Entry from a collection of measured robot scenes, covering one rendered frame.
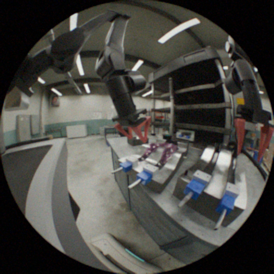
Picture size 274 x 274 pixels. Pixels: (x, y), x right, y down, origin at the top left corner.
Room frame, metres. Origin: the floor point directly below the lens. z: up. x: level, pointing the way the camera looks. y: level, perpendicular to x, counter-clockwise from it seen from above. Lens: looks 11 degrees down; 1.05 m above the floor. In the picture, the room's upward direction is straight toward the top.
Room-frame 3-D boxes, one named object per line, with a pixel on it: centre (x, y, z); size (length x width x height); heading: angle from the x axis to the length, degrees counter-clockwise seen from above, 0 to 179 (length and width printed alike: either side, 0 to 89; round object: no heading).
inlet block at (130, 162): (0.30, 0.06, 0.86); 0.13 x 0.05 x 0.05; 136
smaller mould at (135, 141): (0.89, -0.01, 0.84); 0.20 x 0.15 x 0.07; 119
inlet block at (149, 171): (0.23, -0.02, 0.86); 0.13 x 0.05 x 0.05; 136
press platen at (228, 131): (1.12, -0.91, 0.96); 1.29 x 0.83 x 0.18; 29
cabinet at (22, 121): (1.20, 5.78, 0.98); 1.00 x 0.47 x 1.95; 25
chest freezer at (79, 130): (5.15, 4.67, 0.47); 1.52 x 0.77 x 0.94; 115
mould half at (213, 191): (0.19, -0.41, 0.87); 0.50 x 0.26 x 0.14; 119
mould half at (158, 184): (0.46, -0.17, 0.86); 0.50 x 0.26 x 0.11; 136
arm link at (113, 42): (0.19, 0.08, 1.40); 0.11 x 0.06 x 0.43; 45
